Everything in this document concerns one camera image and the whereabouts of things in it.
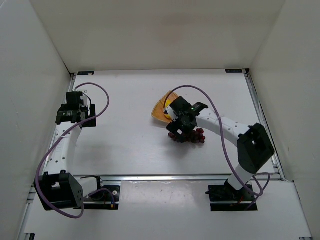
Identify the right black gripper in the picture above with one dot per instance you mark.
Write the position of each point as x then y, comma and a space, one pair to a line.
177, 125

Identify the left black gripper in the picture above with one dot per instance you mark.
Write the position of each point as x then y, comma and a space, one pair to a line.
89, 119

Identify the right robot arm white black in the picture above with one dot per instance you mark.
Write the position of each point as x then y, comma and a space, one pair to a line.
254, 147

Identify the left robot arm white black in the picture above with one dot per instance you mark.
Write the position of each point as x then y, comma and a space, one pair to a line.
57, 183

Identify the fake dark red grapes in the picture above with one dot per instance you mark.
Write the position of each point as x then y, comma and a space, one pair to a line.
195, 137

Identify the woven triangular fruit basket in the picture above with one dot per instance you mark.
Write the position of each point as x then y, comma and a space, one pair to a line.
158, 110

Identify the left black corner bracket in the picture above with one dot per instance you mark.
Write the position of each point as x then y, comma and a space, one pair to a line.
85, 73

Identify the black corner bracket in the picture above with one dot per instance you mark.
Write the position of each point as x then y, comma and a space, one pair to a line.
233, 71
85, 73

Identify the front aluminium frame rail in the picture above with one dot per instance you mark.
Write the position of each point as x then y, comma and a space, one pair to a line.
176, 177

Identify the right black corner bracket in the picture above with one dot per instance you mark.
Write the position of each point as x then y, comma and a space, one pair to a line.
233, 71

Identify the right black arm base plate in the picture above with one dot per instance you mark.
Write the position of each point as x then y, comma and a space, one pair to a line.
223, 199

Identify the right aluminium frame rail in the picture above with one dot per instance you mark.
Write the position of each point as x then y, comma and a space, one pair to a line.
262, 119

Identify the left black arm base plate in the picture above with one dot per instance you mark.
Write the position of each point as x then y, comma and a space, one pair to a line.
108, 198

